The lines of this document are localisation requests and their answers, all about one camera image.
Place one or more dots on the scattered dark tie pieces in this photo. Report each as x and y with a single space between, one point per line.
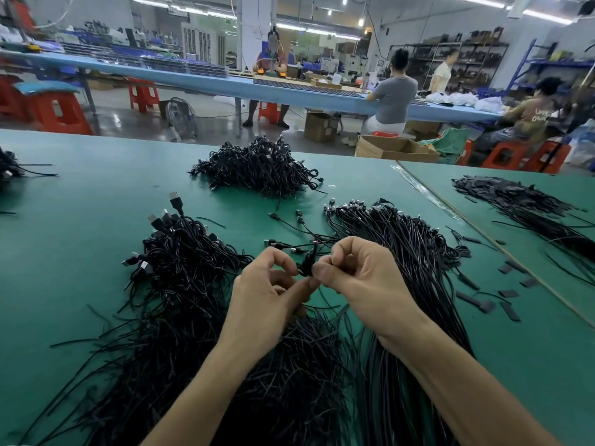
511 310

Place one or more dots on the person's left forearm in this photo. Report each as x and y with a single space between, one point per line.
200 404

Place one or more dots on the pile of white bags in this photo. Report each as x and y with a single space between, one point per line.
471 102

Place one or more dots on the grey floor fan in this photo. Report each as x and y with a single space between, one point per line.
178 119

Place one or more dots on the small cardboard box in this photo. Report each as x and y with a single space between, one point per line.
323 127

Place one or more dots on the person's right forearm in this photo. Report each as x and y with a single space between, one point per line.
474 399

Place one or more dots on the person's left hand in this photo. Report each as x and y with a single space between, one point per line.
260 306

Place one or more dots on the open cardboard box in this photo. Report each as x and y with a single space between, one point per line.
397 149

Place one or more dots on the red plastic stool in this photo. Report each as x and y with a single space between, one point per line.
270 113
507 156
144 95
9 97

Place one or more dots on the green bag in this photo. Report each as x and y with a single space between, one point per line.
451 144

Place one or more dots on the white pillar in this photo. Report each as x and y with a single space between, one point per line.
257 30

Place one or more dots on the blue metal rack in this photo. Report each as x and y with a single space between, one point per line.
550 65

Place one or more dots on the person's right hand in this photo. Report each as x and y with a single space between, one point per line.
377 288

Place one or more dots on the metal storage shelf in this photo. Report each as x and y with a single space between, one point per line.
479 55

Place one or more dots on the long blue workbench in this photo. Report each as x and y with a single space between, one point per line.
242 85

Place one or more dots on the red stool with blue seat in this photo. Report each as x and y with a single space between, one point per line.
56 106

